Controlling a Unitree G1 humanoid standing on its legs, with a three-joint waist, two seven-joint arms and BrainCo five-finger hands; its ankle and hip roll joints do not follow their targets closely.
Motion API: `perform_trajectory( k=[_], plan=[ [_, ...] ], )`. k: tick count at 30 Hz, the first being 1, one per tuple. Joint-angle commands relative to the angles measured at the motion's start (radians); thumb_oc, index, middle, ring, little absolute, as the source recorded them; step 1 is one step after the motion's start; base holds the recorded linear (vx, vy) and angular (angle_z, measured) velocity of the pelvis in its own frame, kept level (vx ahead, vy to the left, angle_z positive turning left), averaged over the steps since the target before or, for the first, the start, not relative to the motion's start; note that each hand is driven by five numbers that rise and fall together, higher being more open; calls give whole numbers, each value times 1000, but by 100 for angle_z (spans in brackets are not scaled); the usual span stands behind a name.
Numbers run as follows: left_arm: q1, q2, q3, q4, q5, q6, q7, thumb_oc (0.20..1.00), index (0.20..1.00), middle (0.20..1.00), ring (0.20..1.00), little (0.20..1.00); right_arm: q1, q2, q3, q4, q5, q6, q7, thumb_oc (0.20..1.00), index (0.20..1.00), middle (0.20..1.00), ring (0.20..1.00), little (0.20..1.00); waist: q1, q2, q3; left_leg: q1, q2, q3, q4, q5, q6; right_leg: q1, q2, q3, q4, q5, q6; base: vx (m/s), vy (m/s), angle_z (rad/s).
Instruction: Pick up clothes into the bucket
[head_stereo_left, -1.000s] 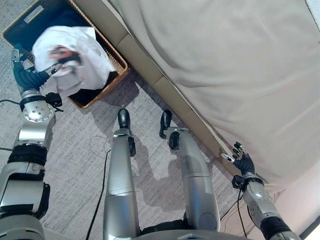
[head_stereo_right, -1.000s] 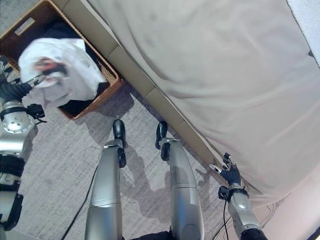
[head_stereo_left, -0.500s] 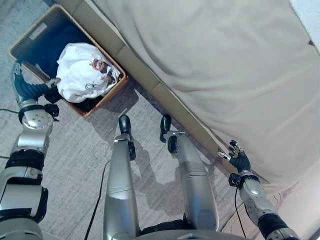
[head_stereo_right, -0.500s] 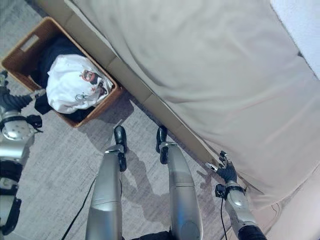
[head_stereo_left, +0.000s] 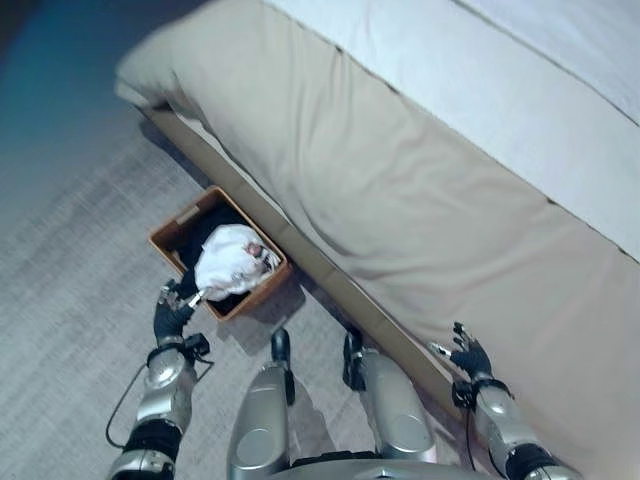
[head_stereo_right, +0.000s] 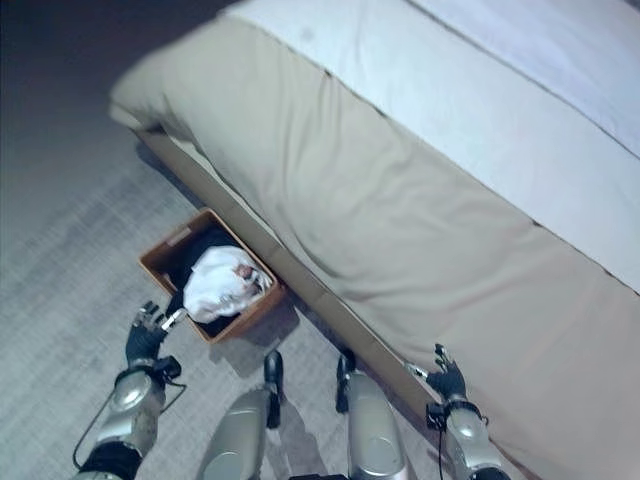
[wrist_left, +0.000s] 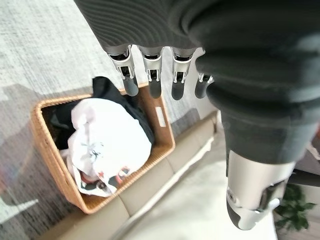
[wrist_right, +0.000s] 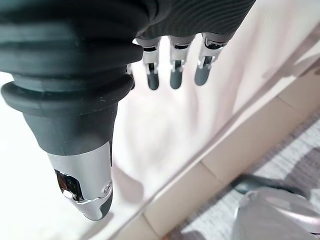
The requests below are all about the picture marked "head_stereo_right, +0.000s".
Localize left silver robot leg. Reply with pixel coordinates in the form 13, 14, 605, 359
195, 349, 296, 480

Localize white crumpled garment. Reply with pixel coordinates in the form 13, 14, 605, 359
182, 244, 278, 323

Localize right silver robot leg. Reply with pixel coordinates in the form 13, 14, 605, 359
334, 349, 407, 480

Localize white bed sheet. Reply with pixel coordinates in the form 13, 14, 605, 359
219, 0, 640, 284

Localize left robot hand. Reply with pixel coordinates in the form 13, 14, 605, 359
124, 300, 190, 365

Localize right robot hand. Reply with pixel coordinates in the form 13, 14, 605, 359
403, 343, 468, 403

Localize beige bed cover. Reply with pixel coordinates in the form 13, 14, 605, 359
108, 8, 640, 480

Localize black garment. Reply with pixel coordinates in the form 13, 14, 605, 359
165, 227, 251, 337

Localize brown rectangular laundry basket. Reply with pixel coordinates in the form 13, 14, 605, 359
138, 208, 281, 345

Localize silver robot leg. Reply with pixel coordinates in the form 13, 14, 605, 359
334, 349, 407, 480
195, 349, 296, 480

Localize brown bed base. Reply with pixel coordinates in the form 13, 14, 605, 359
135, 127, 444, 426

